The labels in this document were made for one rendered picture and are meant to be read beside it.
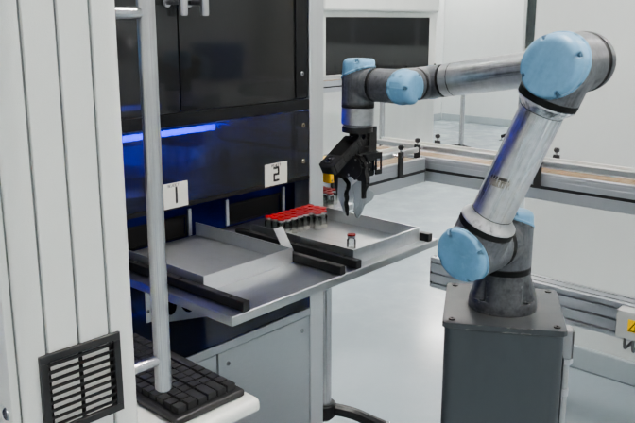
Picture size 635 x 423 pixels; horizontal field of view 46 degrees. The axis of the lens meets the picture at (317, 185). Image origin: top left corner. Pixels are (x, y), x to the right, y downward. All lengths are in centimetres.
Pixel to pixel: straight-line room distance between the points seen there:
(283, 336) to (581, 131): 156
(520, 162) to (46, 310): 89
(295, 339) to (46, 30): 145
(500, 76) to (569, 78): 27
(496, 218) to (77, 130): 86
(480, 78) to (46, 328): 103
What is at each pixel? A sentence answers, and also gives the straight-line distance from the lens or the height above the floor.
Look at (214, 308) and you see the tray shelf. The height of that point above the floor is 88.
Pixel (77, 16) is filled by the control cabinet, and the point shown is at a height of 143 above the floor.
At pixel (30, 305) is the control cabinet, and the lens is 101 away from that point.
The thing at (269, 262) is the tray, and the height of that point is 90.
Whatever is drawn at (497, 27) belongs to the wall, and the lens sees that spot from 1075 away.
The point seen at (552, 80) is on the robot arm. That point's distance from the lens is 141.
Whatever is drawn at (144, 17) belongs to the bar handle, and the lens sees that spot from 105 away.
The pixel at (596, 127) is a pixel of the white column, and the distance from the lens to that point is 315.
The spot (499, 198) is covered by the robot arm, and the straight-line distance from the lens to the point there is 152.
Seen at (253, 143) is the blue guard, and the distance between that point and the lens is 195.
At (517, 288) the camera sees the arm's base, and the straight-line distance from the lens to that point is 171.
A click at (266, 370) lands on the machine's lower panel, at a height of 47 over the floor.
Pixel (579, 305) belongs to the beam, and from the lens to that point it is 265.
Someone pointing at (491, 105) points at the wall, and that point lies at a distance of 1082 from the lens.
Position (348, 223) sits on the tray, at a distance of 205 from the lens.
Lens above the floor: 142
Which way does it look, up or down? 12 degrees down
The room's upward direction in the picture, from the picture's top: straight up
